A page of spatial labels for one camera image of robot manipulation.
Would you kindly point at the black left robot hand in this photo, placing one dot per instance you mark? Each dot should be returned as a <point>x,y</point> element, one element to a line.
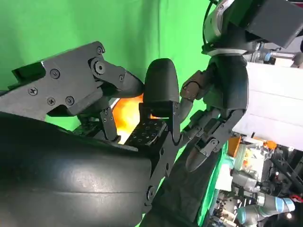
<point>229,82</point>

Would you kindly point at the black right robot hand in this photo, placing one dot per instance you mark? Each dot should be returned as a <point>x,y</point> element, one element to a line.
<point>71,170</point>

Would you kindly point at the orange and white bread roll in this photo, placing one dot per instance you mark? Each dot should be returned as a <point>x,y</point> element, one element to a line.
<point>127,113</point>

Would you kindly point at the white partition panel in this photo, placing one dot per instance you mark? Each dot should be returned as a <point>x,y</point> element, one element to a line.
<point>272,106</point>

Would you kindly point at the silver machine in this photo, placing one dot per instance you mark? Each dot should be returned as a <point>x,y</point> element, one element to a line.
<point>281,55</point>

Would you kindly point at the orange bin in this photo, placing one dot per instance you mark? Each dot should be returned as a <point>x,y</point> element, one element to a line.
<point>234,146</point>

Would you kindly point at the green table cloth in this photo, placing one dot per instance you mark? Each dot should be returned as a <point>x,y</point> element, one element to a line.
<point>71,23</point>

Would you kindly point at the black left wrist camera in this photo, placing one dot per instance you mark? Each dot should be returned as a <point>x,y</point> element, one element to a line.
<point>272,21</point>

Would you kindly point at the black machine frame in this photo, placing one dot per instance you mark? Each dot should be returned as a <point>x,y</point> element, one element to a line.
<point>284,170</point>

